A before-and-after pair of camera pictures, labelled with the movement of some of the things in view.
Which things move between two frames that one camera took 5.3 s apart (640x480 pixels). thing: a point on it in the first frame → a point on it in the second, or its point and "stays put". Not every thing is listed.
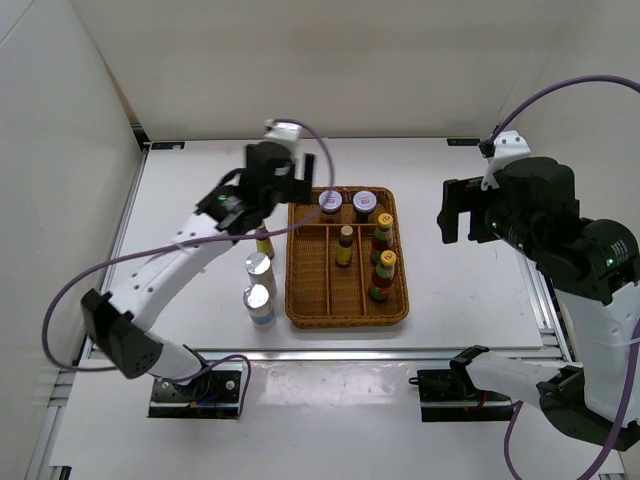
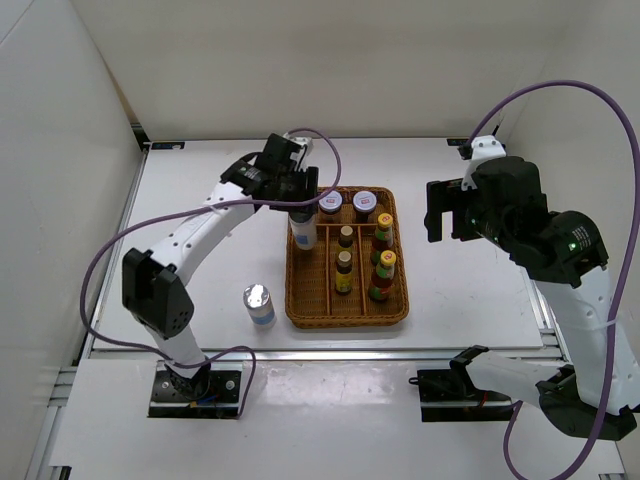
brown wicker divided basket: x=347 y=266 stays put
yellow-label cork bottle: x=265 y=245 → x=344 y=276
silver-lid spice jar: x=257 y=299 stays put
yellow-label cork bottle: x=344 y=247 stays put
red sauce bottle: x=383 y=277 stays put
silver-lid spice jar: x=259 y=270 → x=304 y=233
